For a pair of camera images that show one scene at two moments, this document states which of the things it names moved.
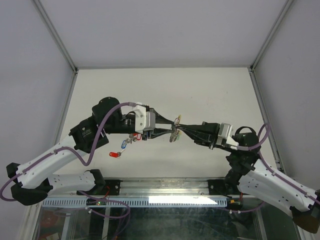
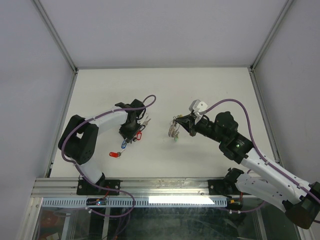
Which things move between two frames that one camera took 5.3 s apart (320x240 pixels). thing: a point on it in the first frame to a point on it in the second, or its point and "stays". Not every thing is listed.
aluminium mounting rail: (165, 187) stays
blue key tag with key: (123, 144) stays
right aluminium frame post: (276, 25) stays
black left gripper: (157, 132) to (129, 135)
